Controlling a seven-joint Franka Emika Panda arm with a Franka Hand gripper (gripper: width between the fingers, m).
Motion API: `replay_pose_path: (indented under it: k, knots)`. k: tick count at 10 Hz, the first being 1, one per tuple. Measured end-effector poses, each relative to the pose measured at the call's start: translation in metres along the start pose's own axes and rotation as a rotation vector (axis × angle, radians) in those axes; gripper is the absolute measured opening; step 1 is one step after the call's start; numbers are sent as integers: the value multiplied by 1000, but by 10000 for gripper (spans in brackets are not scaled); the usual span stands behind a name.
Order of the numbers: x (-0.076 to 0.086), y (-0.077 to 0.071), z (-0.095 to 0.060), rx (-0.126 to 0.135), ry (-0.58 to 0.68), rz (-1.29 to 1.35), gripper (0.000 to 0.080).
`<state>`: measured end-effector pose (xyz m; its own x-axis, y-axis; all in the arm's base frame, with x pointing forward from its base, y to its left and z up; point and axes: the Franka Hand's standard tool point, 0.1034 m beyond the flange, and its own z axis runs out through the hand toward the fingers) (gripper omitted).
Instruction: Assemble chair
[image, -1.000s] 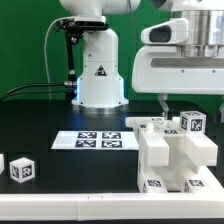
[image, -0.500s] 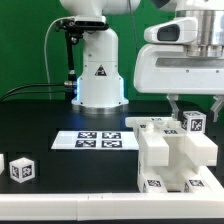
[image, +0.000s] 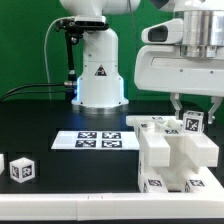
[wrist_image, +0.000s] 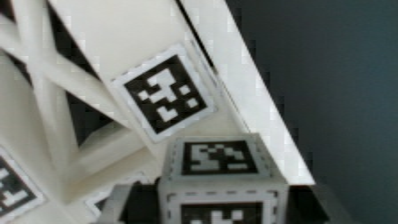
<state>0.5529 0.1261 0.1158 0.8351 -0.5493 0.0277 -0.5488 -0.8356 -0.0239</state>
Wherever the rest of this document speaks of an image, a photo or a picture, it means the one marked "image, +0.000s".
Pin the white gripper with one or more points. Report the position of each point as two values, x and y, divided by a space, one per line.
161 68

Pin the small white tagged cube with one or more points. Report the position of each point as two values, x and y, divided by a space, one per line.
193 121

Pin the white tagged chair part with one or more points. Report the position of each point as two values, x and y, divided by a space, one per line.
198 148

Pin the long white chair back part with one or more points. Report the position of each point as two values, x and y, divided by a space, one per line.
149 132

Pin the white chair seat part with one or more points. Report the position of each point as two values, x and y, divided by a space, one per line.
174 179

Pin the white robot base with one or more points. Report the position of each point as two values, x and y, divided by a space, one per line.
100 88

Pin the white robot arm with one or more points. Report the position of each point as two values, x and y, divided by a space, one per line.
184 55

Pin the paper sheet with tags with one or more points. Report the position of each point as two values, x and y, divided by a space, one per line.
95 140

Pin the white part at left edge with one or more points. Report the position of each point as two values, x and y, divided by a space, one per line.
1 163

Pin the white L-shaped fence frame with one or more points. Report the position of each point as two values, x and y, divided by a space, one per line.
118 206

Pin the black camera on stand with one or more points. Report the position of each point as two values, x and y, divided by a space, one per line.
74 28

